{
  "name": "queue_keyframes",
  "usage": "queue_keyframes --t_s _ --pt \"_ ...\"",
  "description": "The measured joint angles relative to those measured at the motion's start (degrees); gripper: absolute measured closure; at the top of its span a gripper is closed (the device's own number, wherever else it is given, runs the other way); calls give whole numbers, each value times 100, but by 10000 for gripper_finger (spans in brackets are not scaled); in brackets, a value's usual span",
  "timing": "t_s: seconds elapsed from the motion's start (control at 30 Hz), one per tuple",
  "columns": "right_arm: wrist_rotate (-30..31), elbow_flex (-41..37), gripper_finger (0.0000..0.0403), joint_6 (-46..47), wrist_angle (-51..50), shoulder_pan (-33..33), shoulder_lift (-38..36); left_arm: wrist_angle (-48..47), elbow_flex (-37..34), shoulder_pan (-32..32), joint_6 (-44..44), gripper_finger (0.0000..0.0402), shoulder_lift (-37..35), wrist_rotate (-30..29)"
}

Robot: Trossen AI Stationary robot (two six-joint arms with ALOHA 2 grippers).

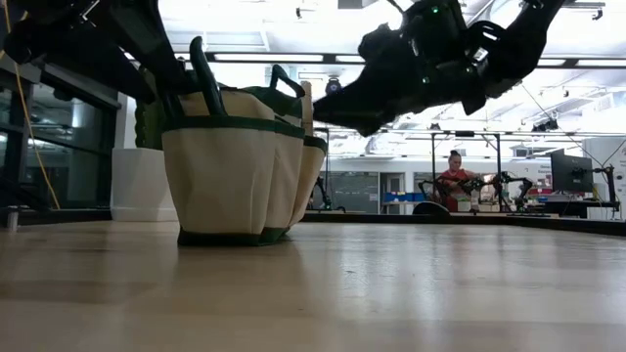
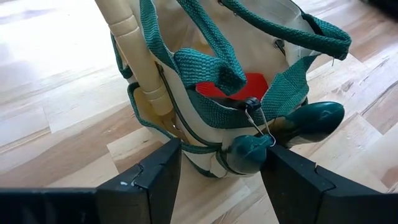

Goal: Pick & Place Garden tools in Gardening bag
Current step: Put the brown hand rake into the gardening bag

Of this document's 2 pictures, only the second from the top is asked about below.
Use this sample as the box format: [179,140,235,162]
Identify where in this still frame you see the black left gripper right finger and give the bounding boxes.
[260,144,391,224]

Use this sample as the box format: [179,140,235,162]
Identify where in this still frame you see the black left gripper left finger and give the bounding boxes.
[96,138,183,224]

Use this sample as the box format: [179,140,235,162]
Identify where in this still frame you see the green straight-handled pruning shears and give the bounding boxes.
[224,96,346,176]

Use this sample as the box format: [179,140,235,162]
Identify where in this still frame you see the red knitted glove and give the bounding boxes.
[195,72,270,101]

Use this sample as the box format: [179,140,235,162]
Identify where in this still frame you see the beige green-trimmed gardening bag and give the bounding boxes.
[110,0,353,179]

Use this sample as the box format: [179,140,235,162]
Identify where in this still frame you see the wide-blade trowel wooden handle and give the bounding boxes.
[94,0,174,118]

